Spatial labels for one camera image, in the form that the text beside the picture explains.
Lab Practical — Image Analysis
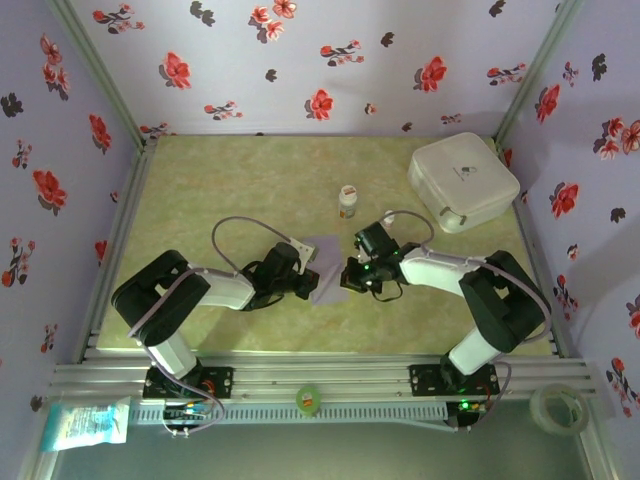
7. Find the purple paper sheet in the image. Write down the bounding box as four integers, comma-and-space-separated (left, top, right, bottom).
298, 234, 351, 308

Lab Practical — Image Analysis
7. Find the large white pill bottle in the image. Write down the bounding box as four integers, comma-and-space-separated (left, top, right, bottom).
338, 184, 358, 222

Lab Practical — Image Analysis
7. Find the green tape roll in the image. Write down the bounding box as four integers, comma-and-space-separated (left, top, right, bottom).
295, 383, 322, 418

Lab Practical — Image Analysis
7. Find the white zippered case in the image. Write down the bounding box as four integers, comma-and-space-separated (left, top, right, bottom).
406, 131, 522, 235

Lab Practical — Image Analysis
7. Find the small controller board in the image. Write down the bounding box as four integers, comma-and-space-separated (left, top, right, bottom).
162, 399, 214, 424
455, 398, 490, 417

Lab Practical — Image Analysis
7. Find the clear tape roll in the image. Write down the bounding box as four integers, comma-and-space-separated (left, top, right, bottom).
528, 383, 591, 437

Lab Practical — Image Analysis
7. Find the blue white plastic packet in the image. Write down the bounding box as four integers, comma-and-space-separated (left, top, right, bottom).
39, 396, 132, 454

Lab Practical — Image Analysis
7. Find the grey right arm cable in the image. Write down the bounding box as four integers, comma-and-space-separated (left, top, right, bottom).
384, 209, 554, 432

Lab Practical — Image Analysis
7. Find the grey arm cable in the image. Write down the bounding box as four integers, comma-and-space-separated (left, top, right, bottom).
127, 215, 301, 436
384, 209, 554, 432

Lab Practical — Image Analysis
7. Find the grey left arm cable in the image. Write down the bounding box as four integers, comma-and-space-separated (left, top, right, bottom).
127, 215, 301, 436

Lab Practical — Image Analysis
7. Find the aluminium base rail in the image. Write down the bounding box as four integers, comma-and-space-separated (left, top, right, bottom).
48, 355, 600, 402

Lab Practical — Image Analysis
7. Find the grey slotted cable duct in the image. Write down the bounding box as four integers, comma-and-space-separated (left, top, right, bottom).
128, 401, 450, 427

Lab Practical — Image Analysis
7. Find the aluminium side rail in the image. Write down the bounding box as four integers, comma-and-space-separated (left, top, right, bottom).
73, 137, 160, 364
493, 137, 570, 359

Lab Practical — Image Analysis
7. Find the aluminium frame post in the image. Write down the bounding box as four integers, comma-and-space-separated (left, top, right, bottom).
492, 0, 584, 142
47, 0, 147, 147

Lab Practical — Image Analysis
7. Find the aluminium frame bar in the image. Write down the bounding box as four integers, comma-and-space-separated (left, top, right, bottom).
578, 428, 621, 480
17, 434, 69, 480

